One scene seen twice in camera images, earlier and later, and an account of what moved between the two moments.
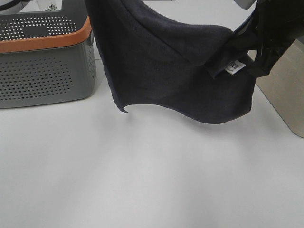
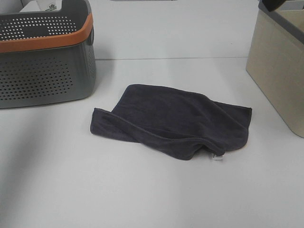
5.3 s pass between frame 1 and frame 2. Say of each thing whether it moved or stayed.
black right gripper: moved
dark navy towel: moved
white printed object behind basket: stayed
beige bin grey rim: stayed
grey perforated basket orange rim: stayed
